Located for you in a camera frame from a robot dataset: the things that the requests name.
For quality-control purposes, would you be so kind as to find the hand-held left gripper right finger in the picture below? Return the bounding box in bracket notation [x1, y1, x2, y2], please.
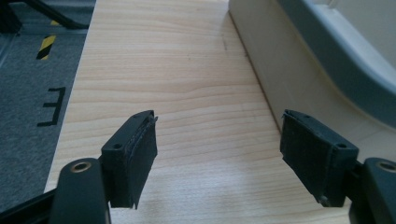
[279, 108, 360, 208]

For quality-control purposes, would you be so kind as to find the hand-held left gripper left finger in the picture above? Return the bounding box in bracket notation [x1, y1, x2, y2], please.
[100, 109, 159, 210]

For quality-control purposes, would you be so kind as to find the black tape floor mark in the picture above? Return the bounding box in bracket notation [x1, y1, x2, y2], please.
[36, 86, 67, 128]

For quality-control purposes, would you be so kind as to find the beige and grey plastic tub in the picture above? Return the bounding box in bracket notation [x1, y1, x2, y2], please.
[228, 0, 396, 163]

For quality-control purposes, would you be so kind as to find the black and yellow hazard tape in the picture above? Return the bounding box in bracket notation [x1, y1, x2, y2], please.
[35, 35, 58, 61]

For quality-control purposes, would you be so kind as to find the black metal stand base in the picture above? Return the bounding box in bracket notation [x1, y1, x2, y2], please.
[0, 0, 96, 35]

